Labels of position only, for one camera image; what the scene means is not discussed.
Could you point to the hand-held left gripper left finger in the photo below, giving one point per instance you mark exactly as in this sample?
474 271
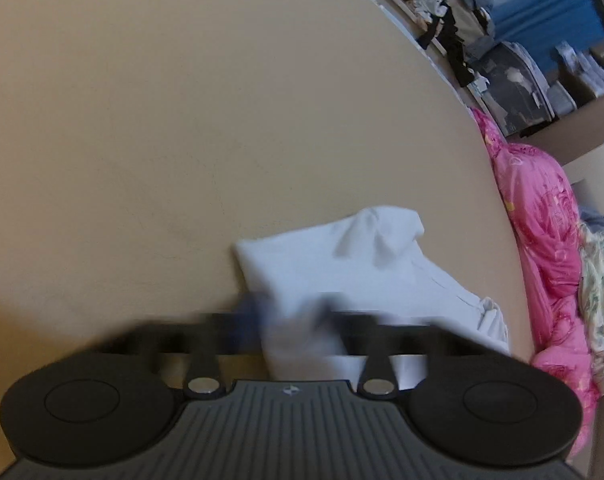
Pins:
254 322

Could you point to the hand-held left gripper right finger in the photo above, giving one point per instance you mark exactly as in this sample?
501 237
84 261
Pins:
334 325

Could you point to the white long-sleeve shirt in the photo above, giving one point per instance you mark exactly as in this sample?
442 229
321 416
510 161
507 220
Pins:
332 270

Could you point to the pile of dark clothes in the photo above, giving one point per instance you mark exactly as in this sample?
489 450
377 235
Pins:
457 15

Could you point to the pink floral quilt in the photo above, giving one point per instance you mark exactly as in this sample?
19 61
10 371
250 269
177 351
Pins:
537 210

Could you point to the cream floral quilt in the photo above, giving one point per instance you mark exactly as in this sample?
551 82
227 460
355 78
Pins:
602 285

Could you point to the grey blue cloth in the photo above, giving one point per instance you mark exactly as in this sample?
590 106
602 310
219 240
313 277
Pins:
593 217

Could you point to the clear plastic storage bin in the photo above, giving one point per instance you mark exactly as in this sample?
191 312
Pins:
517 85

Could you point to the stack of tissue packs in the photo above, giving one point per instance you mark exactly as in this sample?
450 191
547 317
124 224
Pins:
592 72

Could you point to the blue curtain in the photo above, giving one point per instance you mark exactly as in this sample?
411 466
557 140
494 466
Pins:
542 5

